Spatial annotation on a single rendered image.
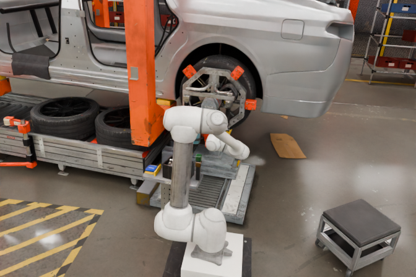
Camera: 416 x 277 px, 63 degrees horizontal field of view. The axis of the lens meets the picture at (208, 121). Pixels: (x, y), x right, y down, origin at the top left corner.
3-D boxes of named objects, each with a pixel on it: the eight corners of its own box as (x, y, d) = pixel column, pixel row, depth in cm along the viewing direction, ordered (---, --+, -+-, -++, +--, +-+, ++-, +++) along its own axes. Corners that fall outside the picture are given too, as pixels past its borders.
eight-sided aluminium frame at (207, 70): (242, 131, 299) (249, 72, 276) (241, 135, 293) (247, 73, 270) (184, 122, 310) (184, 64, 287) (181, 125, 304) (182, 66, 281)
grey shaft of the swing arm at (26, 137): (38, 166, 329) (29, 119, 308) (34, 169, 325) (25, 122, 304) (30, 164, 331) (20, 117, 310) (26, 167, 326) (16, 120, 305)
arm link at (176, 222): (191, 249, 184) (151, 245, 184) (194, 232, 199) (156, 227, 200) (203, 111, 164) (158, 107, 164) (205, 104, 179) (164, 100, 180)
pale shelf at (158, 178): (202, 177, 260) (203, 174, 258) (197, 190, 245) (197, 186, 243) (150, 167, 269) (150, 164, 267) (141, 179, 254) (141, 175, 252)
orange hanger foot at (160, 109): (177, 115, 338) (177, 82, 323) (156, 138, 291) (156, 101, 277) (161, 113, 341) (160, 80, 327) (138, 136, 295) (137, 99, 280)
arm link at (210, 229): (224, 255, 186) (228, 224, 176) (191, 251, 186) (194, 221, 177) (225, 233, 200) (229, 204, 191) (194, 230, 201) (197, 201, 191)
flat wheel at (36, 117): (24, 144, 323) (20, 121, 313) (44, 115, 382) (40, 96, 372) (96, 141, 333) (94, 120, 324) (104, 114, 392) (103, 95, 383)
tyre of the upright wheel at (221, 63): (264, 63, 296) (192, 47, 306) (260, 70, 275) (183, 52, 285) (248, 129, 325) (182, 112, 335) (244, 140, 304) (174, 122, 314)
